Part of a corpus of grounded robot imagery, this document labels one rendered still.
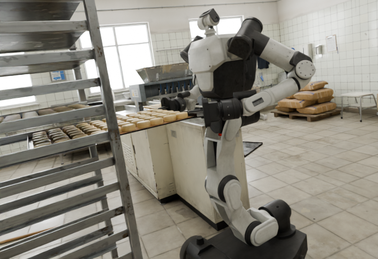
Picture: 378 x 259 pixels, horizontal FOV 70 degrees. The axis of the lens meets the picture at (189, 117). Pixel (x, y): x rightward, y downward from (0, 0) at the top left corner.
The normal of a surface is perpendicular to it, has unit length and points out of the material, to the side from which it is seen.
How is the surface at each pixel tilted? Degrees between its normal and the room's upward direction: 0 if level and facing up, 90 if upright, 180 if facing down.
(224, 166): 90
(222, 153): 115
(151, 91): 90
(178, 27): 90
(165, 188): 90
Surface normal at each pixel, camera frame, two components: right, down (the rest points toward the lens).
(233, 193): 0.52, 0.07
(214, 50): -0.25, 0.11
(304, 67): -0.02, -0.13
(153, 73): 0.47, 0.49
